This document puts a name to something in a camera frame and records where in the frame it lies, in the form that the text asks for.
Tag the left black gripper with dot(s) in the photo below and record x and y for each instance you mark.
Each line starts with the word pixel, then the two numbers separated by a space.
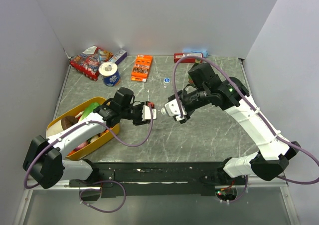
pixel 139 121

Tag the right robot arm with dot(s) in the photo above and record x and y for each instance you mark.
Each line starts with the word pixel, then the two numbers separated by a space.
pixel 273 155

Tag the orange snack box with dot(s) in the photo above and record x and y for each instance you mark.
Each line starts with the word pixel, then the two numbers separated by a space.
pixel 141 68

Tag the yellow oval basket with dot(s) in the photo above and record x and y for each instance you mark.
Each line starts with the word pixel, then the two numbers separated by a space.
pixel 98 140

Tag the green lettuce toy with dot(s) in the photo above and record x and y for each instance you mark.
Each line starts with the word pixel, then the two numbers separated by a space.
pixel 89 110

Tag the blue packet behind box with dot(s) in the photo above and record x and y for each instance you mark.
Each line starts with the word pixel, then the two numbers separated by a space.
pixel 204 53

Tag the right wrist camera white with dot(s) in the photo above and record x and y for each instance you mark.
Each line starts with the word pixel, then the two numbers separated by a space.
pixel 173 110

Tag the toilet paper roll blue wrap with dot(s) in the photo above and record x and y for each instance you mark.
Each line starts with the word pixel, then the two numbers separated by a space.
pixel 110 74

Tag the red flat box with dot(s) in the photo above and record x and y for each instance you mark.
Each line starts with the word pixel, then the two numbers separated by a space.
pixel 178 56

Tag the clear plastic bottle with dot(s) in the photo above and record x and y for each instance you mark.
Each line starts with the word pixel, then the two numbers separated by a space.
pixel 166 85
pixel 157 112

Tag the red snack bag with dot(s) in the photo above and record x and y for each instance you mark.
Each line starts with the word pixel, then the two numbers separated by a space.
pixel 89 61

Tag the aluminium rail frame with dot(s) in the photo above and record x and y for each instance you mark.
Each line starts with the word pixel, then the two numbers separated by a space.
pixel 261 204

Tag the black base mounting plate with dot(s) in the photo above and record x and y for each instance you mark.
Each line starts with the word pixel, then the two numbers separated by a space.
pixel 159 178

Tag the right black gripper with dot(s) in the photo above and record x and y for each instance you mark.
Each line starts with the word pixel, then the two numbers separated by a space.
pixel 181 93

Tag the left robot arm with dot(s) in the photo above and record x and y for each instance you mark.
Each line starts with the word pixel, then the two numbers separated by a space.
pixel 45 162

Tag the green glass bottle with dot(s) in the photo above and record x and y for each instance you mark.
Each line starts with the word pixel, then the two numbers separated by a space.
pixel 197 62

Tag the brown mushroom toy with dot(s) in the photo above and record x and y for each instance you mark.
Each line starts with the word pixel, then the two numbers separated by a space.
pixel 68 121

